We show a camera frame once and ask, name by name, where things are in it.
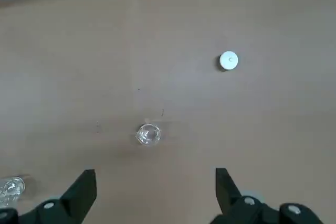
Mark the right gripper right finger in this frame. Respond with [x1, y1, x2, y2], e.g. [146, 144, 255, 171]
[211, 167, 323, 224]

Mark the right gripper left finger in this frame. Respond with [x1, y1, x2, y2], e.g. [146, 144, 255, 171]
[0, 169, 97, 224]

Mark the clear glass alcohol lamp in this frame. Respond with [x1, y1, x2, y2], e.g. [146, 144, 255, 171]
[0, 176, 26, 206]

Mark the small glass beaker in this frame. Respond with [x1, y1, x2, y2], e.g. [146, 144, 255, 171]
[135, 123, 161, 147]

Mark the white round cap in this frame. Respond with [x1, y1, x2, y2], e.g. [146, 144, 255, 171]
[219, 50, 239, 72]

